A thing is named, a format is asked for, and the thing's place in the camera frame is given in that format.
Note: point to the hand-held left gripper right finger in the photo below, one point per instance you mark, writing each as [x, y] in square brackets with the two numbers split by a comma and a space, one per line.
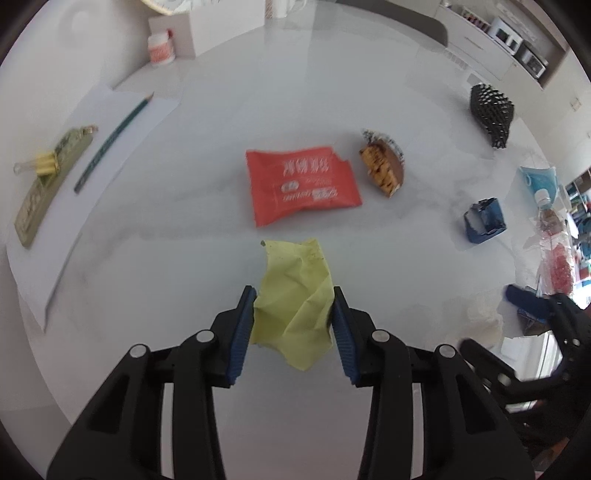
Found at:
[344, 337]

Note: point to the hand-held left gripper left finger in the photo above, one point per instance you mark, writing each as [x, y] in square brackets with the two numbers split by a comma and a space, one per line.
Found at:
[242, 332]

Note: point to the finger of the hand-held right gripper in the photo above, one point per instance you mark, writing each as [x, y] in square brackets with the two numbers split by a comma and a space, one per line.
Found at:
[526, 300]
[485, 360]

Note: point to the yellow paper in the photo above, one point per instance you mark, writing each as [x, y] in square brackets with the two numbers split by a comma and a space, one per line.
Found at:
[295, 300]

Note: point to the blue face mask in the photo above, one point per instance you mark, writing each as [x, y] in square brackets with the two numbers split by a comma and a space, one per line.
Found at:
[542, 180]

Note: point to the clear plastic bottle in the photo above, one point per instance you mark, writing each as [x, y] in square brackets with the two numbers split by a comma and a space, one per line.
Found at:
[554, 249]

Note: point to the storage shelf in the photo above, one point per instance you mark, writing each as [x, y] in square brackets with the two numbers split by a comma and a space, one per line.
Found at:
[581, 230]

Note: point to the red snack packet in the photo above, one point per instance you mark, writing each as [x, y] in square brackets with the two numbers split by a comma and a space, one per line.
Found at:
[300, 184]

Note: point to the brown cracker snack wrapper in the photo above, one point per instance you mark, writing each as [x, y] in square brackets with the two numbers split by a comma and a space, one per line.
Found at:
[383, 166]

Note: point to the black foam net sleeve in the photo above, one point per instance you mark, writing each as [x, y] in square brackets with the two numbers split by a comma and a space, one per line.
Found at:
[491, 113]

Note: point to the white paper sheet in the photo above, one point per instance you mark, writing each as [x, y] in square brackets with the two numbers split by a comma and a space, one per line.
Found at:
[138, 134]

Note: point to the green pencil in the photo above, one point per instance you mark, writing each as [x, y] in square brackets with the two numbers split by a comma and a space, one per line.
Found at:
[113, 138]

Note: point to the silver countertop appliance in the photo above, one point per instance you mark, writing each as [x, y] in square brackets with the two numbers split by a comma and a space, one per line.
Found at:
[532, 59]

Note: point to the green ruler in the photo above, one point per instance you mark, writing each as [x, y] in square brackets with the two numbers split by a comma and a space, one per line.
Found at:
[41, 198]

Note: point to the white cabinet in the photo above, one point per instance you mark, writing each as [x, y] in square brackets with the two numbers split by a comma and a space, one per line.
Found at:
[475, 46]

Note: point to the white microwave oven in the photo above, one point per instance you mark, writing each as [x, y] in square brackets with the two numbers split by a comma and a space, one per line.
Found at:
[505, 33]

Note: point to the white jar red label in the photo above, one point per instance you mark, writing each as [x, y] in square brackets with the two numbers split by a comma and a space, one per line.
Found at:
[161, 50]

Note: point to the white card box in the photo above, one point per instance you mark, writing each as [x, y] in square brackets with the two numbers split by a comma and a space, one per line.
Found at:
[221, 32]

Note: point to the round wall clock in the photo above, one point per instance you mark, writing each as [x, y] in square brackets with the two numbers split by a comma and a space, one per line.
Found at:
[166, 4]

